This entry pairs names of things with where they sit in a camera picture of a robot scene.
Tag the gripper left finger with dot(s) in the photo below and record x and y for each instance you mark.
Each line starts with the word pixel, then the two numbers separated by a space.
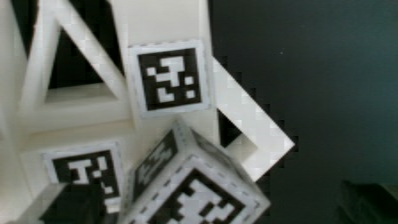
pixel 68 204

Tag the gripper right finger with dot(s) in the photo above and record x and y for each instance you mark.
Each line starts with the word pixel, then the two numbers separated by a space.
pixel 367 203

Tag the white tagged cube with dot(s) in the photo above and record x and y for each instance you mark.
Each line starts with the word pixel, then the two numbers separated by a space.
pixel 189 186

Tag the white chair back frame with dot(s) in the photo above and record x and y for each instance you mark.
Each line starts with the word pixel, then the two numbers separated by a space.
pixel 116 65

